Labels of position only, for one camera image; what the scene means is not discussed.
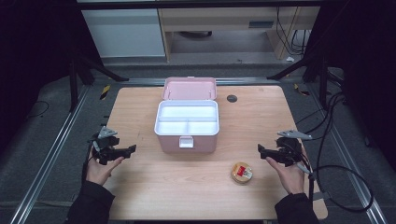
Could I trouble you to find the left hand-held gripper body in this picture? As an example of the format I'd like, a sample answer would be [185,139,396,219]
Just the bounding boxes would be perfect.
[90,125,126,166]

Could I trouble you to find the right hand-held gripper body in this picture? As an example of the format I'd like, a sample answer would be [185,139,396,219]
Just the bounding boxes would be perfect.
[270,129,313,168]

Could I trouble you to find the white divided tray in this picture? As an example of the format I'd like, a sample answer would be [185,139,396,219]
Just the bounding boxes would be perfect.
[154,99,219,136]

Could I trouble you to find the pink storage box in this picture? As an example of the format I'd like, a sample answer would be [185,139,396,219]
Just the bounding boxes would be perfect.
[153,77,220,154]

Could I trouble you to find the person's left hand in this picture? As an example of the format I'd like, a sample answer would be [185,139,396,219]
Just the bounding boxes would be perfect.
[85,148,126,187]

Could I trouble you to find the person's right hand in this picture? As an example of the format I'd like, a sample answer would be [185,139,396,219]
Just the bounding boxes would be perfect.
[265,156,309,196]

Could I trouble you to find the yellow black tape strip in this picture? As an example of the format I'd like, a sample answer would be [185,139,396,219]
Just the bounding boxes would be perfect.
[99,84,112,101]
[293,82,311,97]

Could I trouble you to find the black metal stand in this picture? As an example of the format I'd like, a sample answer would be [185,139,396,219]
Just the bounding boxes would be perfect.
[68,46,130,113]
[266,46,332,110]

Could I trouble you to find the black curtain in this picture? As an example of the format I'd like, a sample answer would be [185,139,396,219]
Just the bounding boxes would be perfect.
[0,0,104,152]
[307,0,396,171]

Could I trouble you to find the white cabinet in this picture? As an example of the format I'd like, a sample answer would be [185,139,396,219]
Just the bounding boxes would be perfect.
[81,8,166,59]

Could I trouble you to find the light wooden desk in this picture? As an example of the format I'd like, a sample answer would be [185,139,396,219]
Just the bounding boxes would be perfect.
[157,7,321,62]

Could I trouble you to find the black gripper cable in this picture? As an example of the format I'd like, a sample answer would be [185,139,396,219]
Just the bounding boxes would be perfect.
[293,92,375,215]

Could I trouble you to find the aluminium floor rail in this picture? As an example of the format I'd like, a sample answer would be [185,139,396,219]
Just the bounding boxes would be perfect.
[306,84,389,224]
[8,85,92,224]

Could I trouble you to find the aluminium cross rail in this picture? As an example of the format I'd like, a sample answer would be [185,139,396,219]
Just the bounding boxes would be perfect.
[120,77,281,87]

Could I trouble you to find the thin black floor cable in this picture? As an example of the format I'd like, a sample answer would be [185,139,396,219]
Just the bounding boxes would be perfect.
[25,100,50,120]

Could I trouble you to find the hanging black cables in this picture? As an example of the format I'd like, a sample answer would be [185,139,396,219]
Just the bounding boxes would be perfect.
[275,7,313,56]

